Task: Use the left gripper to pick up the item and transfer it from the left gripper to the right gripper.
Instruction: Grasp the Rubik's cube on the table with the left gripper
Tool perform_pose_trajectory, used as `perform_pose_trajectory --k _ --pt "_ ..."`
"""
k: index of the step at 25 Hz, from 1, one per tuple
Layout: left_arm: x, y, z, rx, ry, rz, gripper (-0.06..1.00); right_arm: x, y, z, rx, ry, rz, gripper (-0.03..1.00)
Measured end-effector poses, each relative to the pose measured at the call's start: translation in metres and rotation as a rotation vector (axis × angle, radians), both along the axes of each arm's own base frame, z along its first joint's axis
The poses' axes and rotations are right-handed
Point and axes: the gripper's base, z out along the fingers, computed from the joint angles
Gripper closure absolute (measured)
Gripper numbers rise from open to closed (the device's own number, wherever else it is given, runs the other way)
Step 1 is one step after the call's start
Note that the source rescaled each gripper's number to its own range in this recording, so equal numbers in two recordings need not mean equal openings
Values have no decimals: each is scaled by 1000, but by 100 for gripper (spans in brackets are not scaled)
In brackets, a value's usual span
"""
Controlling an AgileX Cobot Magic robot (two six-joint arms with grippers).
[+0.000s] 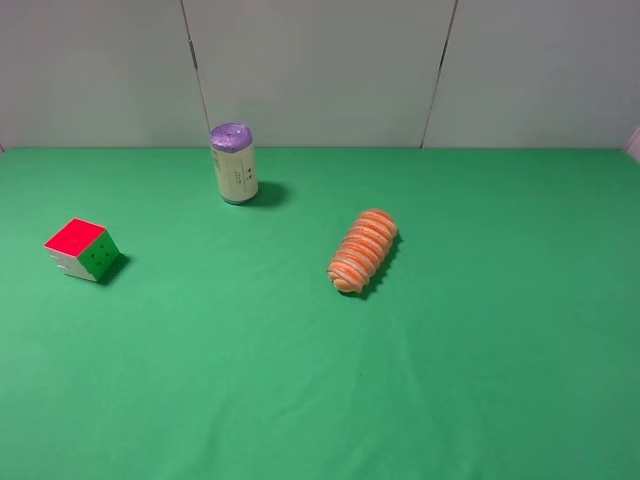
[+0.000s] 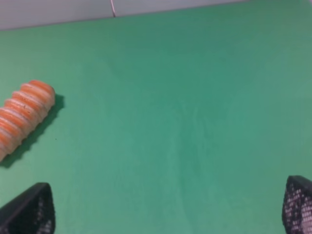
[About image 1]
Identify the multicoloured puzzle cube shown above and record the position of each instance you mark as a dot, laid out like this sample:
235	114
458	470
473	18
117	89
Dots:
83	250

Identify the orange striped caterpillar toy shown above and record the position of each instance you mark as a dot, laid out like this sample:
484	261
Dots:
362	251

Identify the white can with purple lid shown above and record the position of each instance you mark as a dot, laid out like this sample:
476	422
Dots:
234	162

